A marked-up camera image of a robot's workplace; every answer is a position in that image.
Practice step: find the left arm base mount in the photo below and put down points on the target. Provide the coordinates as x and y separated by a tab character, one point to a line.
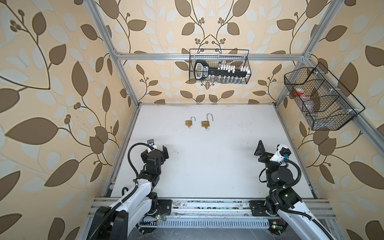
154	207

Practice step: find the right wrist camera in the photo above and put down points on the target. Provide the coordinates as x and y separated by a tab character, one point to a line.
281	155

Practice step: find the large brass padlock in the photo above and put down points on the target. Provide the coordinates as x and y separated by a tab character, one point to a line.
207	122

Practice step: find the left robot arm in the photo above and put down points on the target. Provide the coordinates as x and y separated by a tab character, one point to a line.
117	221

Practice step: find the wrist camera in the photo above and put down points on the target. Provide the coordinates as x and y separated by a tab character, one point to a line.
151	143
281	155

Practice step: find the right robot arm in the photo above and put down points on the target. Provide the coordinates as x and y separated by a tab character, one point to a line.
281	175

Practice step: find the small brass padlock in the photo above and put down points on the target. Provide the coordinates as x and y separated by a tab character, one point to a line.
190	121

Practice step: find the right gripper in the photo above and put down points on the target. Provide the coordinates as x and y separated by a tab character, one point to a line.
267	156

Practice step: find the red capped jar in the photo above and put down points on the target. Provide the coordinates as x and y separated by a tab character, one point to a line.
298	92

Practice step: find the black socket set holder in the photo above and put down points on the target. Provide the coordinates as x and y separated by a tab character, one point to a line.
203	71

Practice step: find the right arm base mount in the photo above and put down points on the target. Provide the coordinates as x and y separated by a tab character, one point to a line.
264	208

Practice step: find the back wire basket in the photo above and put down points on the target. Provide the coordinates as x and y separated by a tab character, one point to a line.
227	56

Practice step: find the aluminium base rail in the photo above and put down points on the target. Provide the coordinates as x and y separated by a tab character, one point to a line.
322	209

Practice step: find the right wire basket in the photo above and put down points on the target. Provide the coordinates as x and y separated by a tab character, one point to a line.
327	104

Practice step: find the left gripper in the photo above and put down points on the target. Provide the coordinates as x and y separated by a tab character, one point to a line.
162	156

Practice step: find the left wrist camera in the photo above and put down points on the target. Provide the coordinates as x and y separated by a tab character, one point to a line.
151	143

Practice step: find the wire basket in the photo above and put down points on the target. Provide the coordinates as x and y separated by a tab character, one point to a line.
327	104
227	56

